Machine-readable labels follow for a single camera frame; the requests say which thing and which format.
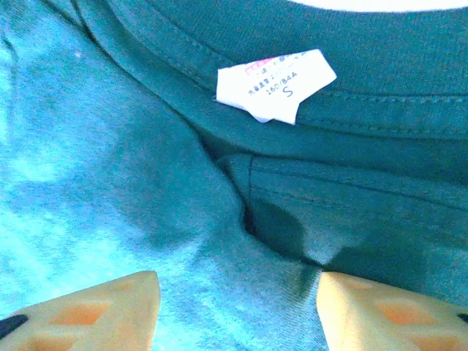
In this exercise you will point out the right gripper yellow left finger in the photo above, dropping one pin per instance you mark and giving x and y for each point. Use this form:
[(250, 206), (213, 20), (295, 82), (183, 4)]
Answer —
[(109, 321)]

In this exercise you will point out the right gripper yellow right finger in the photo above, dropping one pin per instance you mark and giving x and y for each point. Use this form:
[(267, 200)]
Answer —
[(365, 321)]

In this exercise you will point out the green t-shirt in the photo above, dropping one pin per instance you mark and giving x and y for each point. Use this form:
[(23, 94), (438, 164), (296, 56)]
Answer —
[(109, 164)]

